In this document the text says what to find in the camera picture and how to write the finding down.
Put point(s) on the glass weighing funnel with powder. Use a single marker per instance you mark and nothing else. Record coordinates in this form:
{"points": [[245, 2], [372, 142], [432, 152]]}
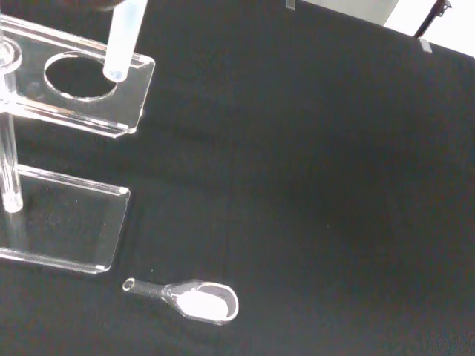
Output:
{"points": [[202, 304]]}

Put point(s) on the clear acrylic funnel stand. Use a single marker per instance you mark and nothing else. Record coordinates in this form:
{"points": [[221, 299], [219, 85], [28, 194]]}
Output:
{"points": [[130, 96]]}

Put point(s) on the black cloth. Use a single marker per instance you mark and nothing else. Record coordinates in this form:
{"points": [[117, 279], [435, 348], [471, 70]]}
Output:
{"points": [[297, 185]]}

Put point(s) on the silver cloth clip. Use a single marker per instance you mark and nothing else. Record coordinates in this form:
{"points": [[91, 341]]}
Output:
{"points": [[426, 46], [290, 3]]}

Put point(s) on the black tripod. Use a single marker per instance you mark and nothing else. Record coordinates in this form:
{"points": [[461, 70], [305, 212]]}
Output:
{"points": [[430, 18]]}

